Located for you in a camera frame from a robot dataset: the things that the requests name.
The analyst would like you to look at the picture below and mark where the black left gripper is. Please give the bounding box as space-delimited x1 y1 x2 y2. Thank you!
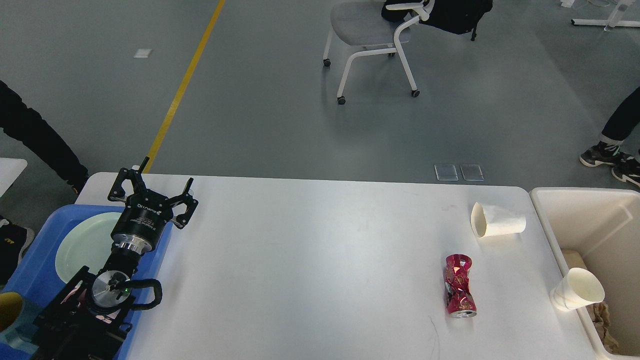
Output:
108 157 200 253

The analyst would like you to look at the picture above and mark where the light green plate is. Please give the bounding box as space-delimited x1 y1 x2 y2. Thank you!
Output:
54 212 121 283

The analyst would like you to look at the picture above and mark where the teal mug yellow inside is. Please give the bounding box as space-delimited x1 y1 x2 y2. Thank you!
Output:
0 291 42 355

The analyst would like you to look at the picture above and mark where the white paper cup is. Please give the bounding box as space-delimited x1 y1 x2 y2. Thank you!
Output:
470 202 527 239
550 268 605 312

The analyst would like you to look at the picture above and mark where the brown napkin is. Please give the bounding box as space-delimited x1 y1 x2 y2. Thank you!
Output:
593 322 620 354

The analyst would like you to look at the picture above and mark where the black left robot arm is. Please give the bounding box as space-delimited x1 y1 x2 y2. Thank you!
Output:
31 157 198 360

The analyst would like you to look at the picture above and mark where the blue plastic tray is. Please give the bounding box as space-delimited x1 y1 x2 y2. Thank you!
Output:
0 204 175 360

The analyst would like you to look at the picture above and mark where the person dark clothing left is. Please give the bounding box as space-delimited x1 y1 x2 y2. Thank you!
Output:
0 81 89 287

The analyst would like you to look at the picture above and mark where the white grey office chair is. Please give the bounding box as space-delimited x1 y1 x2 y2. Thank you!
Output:
322 0 435 105

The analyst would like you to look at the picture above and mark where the red small packet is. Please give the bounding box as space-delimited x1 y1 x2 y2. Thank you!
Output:
443 254 477 319

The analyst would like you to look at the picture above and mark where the black backpack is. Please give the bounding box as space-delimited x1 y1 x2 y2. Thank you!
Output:
381 0 493 41

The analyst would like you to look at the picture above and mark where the beige plastic bin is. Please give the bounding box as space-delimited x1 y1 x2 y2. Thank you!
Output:
530 187 640 360

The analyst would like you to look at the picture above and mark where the person black sneakers right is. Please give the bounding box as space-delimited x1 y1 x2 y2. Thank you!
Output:
579 88 640 187

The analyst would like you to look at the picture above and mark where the white stand base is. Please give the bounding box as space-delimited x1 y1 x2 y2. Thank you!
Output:
570 0 640 31

